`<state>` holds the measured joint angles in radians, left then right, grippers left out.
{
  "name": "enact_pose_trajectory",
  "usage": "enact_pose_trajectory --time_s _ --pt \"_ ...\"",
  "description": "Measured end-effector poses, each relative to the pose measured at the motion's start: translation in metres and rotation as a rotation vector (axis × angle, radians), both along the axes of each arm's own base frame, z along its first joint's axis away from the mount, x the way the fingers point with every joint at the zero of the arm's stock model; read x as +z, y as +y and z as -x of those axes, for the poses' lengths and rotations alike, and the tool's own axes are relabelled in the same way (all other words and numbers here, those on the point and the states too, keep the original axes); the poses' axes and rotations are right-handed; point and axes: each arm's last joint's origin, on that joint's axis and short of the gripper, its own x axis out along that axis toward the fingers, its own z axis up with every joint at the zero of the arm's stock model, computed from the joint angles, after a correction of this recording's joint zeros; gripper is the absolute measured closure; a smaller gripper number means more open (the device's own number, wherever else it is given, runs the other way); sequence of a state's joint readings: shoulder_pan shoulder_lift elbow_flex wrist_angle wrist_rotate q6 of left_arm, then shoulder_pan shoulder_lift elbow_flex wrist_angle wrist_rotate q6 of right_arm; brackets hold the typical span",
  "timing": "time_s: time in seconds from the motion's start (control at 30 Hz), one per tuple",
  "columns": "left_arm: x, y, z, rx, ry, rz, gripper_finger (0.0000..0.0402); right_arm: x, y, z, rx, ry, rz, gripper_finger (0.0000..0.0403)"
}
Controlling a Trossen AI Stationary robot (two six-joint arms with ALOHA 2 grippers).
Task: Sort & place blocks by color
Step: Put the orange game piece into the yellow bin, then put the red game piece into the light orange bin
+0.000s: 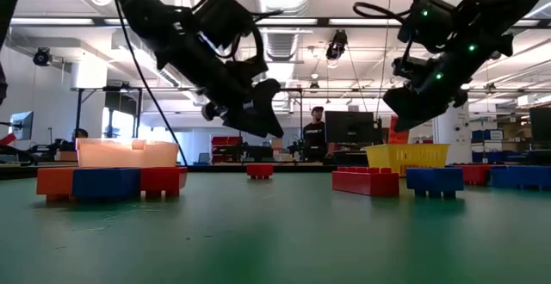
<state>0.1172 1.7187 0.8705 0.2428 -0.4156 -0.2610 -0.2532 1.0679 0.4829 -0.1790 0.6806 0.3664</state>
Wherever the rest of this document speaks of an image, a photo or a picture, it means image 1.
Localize small red toy block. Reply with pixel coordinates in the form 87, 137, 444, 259
246, 164, 275, 180

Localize person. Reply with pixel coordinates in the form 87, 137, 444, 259
302, 105, 337, 164
70, 127, 90, 143

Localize white building column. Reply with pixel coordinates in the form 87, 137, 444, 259
432, 102, 473, 165

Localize grey computer monitor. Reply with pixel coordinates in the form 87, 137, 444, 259
7, 110, 35, 142

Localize blue toy block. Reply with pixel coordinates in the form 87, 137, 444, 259
489, 164, 551, 191
406, 167, 465, 199
71, 167, 142, 201

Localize blue storage bins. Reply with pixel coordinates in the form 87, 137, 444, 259
470, 128, 505, 143

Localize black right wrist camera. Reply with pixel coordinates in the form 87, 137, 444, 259
398, 0, 460, 55

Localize black ceiling spotlight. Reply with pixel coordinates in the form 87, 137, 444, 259
32, 46, 53, 68

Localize orange toy block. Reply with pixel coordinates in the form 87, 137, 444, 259
35, 167, 77, 202
387, 114, 411, 145

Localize red storage bins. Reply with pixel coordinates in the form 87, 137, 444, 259
210, 135, 243, 164

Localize black overhead camera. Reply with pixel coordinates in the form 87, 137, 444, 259
325, 28, 350, 61

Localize green table mat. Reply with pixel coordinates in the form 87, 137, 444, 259
0, 171, 551, 284

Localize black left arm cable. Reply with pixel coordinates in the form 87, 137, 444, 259
112, 0, 189, 167

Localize black computer monitor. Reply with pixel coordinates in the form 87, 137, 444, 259
324, 110, 376, 145
528, 106, 551, 150

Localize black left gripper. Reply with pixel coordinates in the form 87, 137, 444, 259
153, 25, 286, 139

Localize translucent pale orange bin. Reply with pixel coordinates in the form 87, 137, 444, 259
76, 137, 180, 169

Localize black overhead crossbar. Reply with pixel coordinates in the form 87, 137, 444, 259
0, 15, 551, 29

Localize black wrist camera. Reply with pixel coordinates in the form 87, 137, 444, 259
191, 0, 259, 59
398, 0, 460, 55

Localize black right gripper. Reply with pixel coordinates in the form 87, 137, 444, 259
382, 33, 516, 133

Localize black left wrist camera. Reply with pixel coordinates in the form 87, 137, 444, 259
191, 0, 259, 59

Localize yellow plastic basket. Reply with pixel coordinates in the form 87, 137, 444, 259
364, 143, 450, 177

